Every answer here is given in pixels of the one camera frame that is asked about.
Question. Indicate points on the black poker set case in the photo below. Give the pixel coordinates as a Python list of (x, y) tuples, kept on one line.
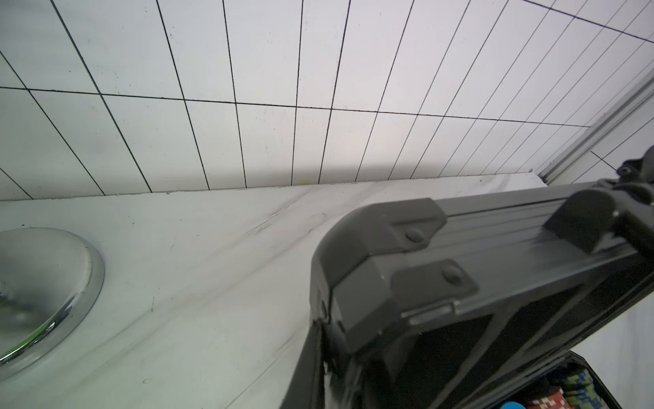
[(455, 303)]

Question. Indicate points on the chrome wire glass rack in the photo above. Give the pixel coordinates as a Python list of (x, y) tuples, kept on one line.
[(50, 280)]

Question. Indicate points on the poker chip row red blue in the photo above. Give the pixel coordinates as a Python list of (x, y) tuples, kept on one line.
[(554, 399)]

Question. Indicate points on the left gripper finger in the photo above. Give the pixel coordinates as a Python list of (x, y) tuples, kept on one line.
[(611, 208)]

